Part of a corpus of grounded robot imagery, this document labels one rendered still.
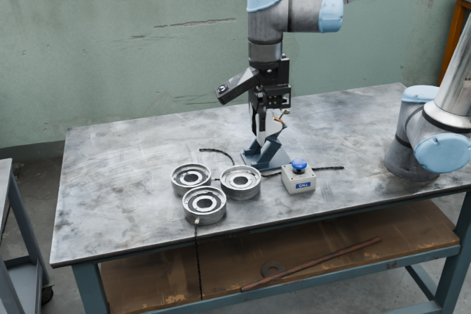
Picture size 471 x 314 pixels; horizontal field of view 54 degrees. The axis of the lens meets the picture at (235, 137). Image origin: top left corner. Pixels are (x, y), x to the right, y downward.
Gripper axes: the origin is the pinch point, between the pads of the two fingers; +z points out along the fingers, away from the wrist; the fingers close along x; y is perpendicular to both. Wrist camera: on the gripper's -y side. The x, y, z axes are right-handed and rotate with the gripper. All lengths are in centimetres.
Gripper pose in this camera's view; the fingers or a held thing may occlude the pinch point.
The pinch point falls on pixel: (256, 137)
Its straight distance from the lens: 111.1
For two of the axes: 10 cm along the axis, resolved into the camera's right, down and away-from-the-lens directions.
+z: 0.3, 8.5, 5.3
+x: -2.4, -5.1, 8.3
